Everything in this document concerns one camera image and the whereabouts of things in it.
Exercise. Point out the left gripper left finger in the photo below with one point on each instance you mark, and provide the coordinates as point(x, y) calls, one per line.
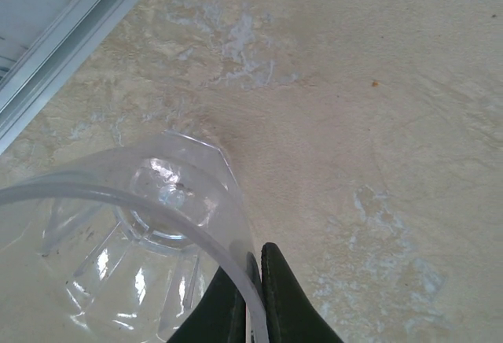
point(220, 311)

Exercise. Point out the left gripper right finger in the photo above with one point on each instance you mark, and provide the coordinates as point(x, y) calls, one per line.
point(287, 303)

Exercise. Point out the clear plastic cup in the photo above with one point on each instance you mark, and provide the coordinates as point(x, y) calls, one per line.
point(118, 240)

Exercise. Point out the aluminium table side rail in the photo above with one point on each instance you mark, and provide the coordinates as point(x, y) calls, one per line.
point(59, 63)

